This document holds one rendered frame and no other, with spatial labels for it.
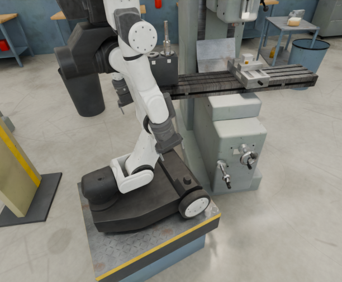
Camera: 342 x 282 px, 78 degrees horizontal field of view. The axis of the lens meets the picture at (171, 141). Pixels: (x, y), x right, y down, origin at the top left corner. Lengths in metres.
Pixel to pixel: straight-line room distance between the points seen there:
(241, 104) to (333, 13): 5.23
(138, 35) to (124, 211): 0.92
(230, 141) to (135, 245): 0.84
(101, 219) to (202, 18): 1.54
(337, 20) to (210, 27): 5.02
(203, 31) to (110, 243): 1.62
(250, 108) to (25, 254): 1.93
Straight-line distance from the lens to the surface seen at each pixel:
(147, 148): 1.12
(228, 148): 1.45
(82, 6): 0.77
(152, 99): 0.69
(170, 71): 1.48
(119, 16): 0.61
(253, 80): 1.49
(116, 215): 1.24
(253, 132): 1.45
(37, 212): 2.19
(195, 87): 1.48
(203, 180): 1.81
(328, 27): 6.61
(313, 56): 3.67
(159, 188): 1.30
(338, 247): 2.07
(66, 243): 1.95
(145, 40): 0.62
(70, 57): 0.84
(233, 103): 1.47
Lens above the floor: 1.60
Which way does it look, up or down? 41 degrees down
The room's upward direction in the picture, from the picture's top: 3 degrees counter-clockwise
